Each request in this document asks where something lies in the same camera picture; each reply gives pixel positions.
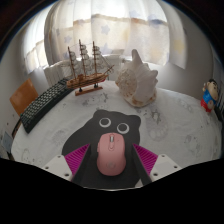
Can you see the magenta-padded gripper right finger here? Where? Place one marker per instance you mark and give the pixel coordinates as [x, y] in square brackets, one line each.
[148, 159]

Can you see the white cartoon-print tablecloth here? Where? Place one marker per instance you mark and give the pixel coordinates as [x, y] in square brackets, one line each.
[173, 133]

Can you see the black keyboard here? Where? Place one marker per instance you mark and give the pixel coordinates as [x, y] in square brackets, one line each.
[43, 105]

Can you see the dark grey cat-shaped mouse pad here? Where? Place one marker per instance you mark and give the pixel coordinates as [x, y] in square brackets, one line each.
[83, 136]

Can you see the large white conch shell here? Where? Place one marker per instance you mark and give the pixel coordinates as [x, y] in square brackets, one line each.
[138, 81]

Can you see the cartoon boy figurine clock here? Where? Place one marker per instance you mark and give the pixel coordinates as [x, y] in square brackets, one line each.
[210, 96]

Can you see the white star-print curtain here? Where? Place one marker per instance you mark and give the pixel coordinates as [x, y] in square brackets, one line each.
[113, 30]

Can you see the black router with antennas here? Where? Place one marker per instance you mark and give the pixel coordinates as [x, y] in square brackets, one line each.
[221, 106]

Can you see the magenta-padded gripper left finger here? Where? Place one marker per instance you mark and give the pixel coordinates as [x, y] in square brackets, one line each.
[75, 159]

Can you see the pink computer mouse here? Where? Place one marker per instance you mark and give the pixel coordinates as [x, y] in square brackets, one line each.
[111, 156]

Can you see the wooden model sailing ship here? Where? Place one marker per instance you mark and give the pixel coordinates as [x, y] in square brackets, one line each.
[86, 80]

